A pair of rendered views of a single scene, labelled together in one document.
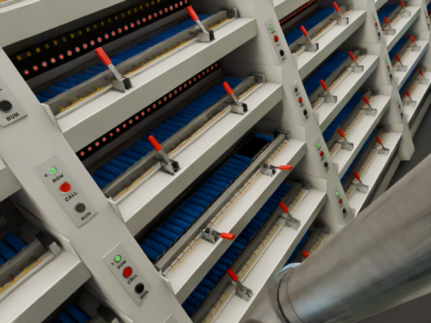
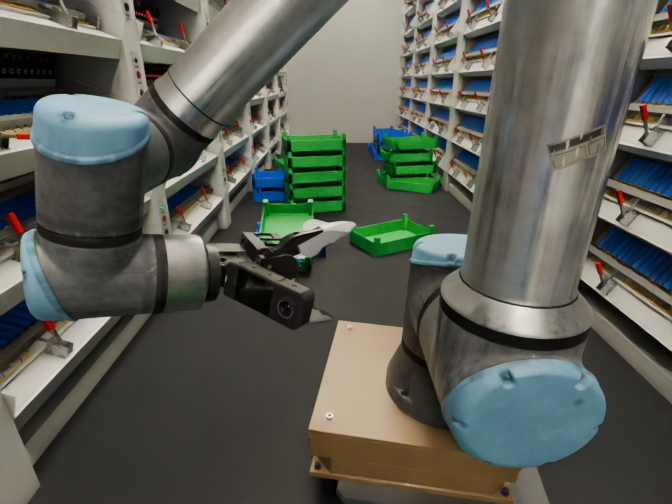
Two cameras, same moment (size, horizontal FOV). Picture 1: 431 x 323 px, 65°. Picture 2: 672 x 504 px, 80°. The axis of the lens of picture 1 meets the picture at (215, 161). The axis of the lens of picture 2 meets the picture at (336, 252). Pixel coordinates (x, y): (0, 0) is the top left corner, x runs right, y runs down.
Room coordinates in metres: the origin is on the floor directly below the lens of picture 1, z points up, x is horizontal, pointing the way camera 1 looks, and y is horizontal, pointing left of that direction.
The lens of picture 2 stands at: (-0.11, 0.27, 0.64)
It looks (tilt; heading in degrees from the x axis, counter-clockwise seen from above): 23 degrees down; 308
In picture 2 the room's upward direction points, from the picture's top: straight up
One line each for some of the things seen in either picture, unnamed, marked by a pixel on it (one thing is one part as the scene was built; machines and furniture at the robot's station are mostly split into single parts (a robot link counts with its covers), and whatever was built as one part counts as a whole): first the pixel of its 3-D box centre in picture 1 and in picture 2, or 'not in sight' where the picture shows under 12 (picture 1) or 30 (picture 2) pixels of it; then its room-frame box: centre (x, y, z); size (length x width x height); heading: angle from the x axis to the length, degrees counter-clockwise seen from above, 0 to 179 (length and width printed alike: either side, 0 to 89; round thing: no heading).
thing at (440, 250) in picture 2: not in sight; (457, 295); (0.07, -0.27, 0.34); 0.17 x 0.15 x 0.18; 127
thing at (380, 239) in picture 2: not in sight; (391, 233); (0.68, -1.15, 0.04); 0.30 x 0.20 x 0.08; 67
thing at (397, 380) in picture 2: not in sight; (444, 363); (0.08, -0.28, 0.20); 0.19 x 0.19 x 0.10
